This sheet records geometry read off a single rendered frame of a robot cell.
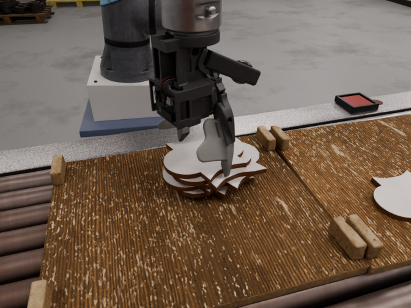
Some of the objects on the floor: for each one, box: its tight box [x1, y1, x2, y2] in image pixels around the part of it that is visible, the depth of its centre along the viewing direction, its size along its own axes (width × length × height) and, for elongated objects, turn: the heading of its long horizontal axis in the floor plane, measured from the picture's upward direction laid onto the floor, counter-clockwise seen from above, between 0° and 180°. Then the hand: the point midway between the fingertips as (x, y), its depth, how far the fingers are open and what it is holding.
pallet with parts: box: [0, 0, 55, 25], centre depth 554 cm, size 81×118×43 cm
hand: (205, 154), depth 55 cm, fingers open, 12 cm apart
